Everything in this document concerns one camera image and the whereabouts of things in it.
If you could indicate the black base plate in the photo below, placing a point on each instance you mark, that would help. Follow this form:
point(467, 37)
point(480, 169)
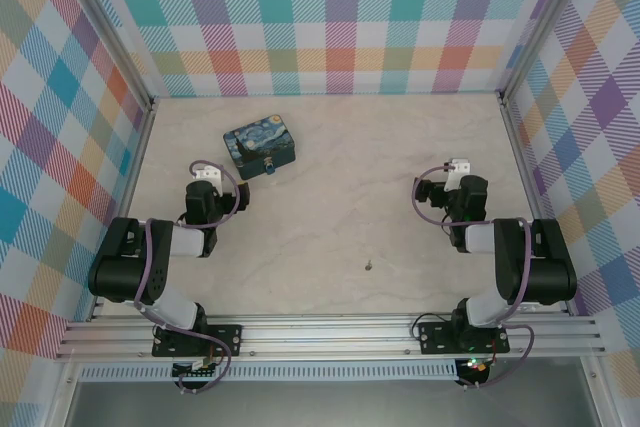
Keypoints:
point(225, 339)
point(435, 337)

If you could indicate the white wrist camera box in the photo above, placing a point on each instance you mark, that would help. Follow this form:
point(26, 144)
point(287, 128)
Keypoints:
point(208, 174)
point(457, 172)

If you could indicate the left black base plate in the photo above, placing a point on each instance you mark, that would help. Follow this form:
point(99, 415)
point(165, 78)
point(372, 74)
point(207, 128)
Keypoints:
point(225, 339)

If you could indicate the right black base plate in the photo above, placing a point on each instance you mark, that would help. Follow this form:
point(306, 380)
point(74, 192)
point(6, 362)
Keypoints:
point(435, 337)

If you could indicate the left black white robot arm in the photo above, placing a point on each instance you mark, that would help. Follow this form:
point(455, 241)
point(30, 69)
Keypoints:
point(125, 272)

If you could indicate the small blue padlock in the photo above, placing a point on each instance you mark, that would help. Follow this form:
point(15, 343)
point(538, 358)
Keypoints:
point(270, 166)

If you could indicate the grey metal shelf panel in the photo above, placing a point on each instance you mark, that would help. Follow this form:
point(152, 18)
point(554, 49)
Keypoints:
point(325, 404)

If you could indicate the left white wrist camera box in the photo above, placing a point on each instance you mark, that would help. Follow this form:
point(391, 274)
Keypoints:
point(208, 174)

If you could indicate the aluminium side rail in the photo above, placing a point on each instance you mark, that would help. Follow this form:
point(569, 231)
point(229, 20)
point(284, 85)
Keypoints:
point(527, 172)
point(132, 172)

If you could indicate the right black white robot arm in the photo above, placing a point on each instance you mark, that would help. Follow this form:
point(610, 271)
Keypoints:
point(545, 272)

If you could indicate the aluminium frame post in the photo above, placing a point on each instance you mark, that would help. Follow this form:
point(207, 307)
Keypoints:
point(100, 22)
point(540, 27)

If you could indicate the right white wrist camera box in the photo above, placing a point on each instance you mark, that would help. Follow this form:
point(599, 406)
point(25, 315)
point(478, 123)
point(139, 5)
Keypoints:
point(457, 172)

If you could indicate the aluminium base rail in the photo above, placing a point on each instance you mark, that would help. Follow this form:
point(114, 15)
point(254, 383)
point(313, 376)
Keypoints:
point(325, 334)

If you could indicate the starry night tin box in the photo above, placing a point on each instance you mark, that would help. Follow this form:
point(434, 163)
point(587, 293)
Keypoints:
point(260, 144)

